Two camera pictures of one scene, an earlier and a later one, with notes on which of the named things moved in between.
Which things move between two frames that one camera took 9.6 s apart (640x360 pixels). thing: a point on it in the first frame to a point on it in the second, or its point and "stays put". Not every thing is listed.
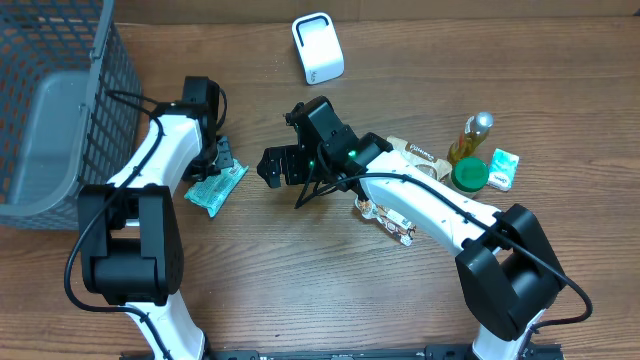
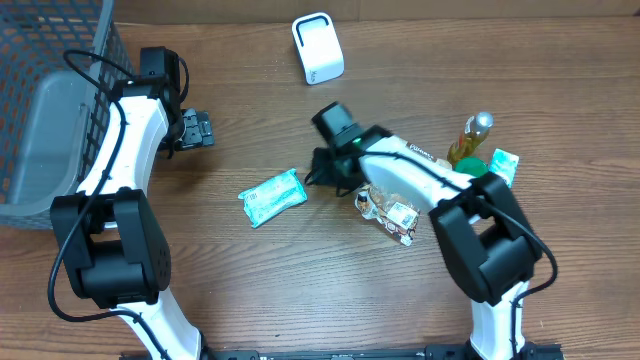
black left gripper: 225,158 to 197,129
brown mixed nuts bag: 419,157 stays put
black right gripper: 297,159 to 327,176
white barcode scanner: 318,47 stays put
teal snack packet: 213,190 to 273,197
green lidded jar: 470,174 stays put
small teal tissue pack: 502,170 stays put
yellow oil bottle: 472,137 stays put
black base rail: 431,352 stays put
